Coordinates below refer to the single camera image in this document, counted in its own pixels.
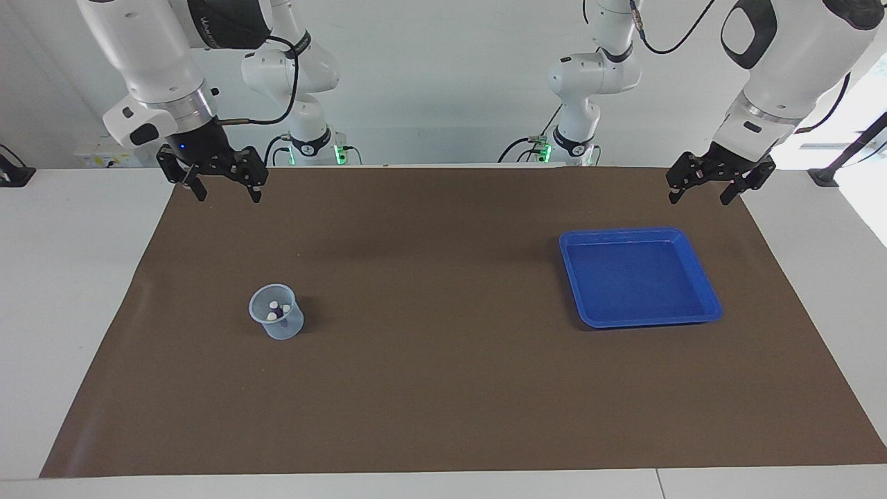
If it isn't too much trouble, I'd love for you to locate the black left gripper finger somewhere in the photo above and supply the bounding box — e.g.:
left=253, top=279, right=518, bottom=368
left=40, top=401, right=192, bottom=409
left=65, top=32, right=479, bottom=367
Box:
left=667, top=152, right=708, bottom=204
left=721, top=161, right=775, bottom=206

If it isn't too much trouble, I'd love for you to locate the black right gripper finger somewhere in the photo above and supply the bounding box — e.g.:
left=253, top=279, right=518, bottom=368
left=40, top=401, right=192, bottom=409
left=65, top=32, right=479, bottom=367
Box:
left=157, top=147, right=207, bottom=202
left=234, top=149, right=269, bottom=203

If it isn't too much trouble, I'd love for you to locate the black angled stand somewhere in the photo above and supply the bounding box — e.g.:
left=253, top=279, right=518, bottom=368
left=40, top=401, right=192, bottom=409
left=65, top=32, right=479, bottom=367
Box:
left=807, top=111, right=887, bottom=188

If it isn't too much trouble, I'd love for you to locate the blue plastic tray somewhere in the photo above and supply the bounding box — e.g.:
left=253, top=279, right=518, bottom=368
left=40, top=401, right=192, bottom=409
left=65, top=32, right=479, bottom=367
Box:
left=559, top=227, right=723, bottom=329

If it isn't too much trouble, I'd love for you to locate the black table clamp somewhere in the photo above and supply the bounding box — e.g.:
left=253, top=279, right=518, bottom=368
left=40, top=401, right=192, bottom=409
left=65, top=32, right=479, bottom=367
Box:
left=0, top=143, right=37, bottom=188

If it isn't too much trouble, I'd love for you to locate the translucent plastic pen cup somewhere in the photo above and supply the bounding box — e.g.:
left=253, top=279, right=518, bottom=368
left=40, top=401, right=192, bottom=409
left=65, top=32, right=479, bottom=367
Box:
left=249, top=283, right=305, bottom=341

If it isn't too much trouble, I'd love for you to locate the brown table mat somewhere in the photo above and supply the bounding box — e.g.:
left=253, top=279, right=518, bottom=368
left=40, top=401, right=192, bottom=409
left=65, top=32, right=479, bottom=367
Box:
left=39, top=165, right=887, bottom=479

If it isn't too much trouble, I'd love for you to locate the white wall socket box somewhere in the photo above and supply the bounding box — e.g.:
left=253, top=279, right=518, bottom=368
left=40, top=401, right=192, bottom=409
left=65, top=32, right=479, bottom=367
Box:
left=75, top=134, right=143, bottom=168

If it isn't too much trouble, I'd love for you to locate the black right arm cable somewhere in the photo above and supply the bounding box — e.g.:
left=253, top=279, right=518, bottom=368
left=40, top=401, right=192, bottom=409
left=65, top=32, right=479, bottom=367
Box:
left=208, top=0, right=309, bottom=127

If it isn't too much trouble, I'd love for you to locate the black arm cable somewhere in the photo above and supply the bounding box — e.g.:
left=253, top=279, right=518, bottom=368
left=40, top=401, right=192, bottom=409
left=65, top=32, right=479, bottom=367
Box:
left=208, top=0, right=309, bottom=127
left=627, top=0, right=852, bottom=134

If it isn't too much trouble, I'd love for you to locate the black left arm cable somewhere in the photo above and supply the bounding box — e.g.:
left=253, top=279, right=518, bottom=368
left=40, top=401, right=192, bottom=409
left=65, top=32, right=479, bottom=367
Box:
left=627, top=0, right=852, bottom=134

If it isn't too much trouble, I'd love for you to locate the black left base cable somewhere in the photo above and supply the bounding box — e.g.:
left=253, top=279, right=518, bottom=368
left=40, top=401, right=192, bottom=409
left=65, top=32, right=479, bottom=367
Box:
left=499, top=104, right=563, bottom=164

